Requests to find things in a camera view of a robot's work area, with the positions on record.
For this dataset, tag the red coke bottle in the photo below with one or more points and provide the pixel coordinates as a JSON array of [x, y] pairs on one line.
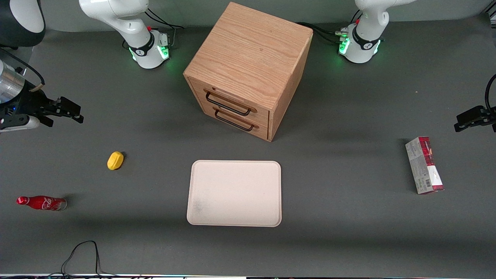
[[44, 203]]

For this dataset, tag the grey and red carton box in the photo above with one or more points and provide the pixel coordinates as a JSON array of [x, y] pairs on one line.
[[424, 166]]

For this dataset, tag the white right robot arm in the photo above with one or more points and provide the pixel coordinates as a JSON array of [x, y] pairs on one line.
[[133, 27]]

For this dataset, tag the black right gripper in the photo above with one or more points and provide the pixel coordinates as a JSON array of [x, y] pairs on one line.
[[34, 102]]

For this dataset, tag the yellow toy lemon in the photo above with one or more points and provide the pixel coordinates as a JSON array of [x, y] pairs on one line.
[[115, 161]]

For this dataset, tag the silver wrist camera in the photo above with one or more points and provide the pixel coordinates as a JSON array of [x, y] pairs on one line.
[[17, 122]]

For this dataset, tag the oak wooden drawer cabinet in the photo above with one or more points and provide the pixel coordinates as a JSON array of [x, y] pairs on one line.
[[252, 58]]

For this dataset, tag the beige plastic tray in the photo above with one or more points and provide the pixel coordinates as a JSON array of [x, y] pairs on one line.
[[234, 193]]

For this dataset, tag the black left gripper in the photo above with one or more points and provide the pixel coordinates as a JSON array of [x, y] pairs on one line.
[[479, 115]]

